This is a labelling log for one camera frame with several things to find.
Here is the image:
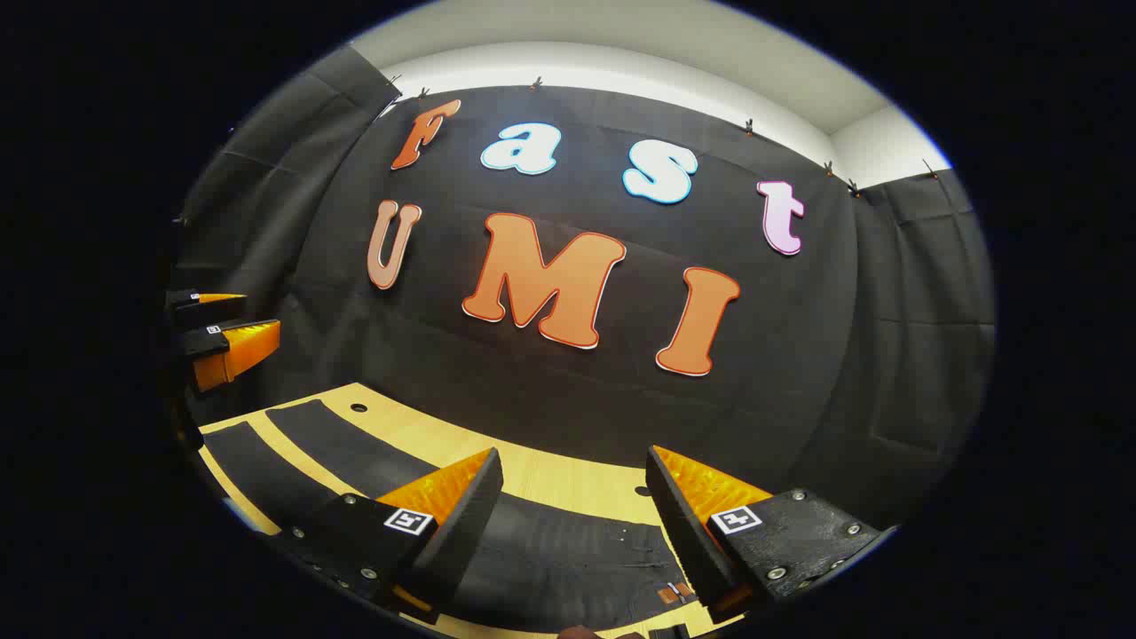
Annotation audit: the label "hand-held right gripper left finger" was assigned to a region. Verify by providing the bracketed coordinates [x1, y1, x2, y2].
[271, 446, 505, 627]

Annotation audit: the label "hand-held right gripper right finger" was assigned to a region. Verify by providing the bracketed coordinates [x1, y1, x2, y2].
[644, 445, 888, 625]

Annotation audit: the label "dark grey jeans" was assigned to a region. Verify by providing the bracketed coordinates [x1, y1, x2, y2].
[202, 399, 711, 633]

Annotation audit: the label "black backdrop cloth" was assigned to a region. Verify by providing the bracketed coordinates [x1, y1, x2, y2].
[173, 44, 997, 533]

